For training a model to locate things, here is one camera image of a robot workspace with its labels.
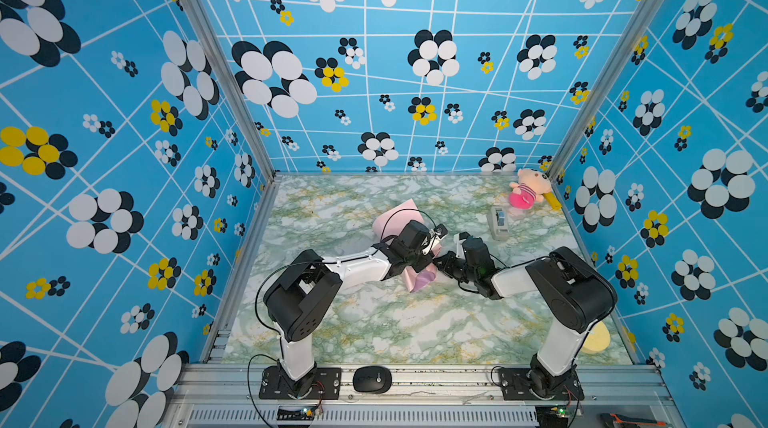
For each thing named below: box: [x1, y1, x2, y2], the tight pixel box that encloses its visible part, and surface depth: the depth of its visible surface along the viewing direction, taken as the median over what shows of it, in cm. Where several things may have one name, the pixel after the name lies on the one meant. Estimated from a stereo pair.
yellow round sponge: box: [582, 321, 611, 354], surface depth 80 cm
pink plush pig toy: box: [508, 168, 552, 210], surface depth 110 cm
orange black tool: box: [600, 413, 667, 426], surface depth 69 cm
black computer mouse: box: [352, 366, 393, 394], surface depth 74 cm
